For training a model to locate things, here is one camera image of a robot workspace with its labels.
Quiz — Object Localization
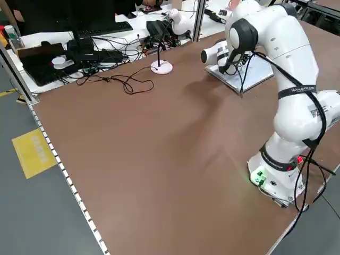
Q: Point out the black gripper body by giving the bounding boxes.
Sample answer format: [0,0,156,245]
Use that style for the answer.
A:
[235,52,252,67]

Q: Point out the silver framed whiteboard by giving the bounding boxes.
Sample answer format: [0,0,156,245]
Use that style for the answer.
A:
[204,46,275,94]

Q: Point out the black desk power strip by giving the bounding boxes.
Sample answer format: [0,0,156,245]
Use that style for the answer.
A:
[204,9,224,24]

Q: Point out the white desk lamp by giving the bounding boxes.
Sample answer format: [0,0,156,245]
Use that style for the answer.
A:
[150,8,199,75]

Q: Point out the long dark power supply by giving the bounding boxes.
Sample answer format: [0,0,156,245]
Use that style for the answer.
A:
[147,20,171,39]

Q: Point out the circuit board with red light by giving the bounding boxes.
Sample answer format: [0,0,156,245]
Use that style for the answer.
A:
[142,37,181,55]

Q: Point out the black keyboard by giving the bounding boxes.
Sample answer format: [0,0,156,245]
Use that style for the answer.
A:
[71,21,133,37]

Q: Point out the black computer monitor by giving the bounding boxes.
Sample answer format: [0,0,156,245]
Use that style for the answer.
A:
[18,0,116,54]

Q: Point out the white round puck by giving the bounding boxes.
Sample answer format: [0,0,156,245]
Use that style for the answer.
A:
[52,55,74,70]

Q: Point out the black laptop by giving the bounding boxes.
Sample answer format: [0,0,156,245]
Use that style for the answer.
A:
[17,43,80,87]

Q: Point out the yellow floor sign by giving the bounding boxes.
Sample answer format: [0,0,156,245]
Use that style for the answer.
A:
[12,129,58,180]

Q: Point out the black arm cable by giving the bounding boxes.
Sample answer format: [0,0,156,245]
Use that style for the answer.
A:
[237,50,337,213]

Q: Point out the black lamp cable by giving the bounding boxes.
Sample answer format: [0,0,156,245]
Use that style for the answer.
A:
[76,66,160,94]

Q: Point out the aluminium corner frame post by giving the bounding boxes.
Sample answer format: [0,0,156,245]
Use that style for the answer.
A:
[0,39,40,105]

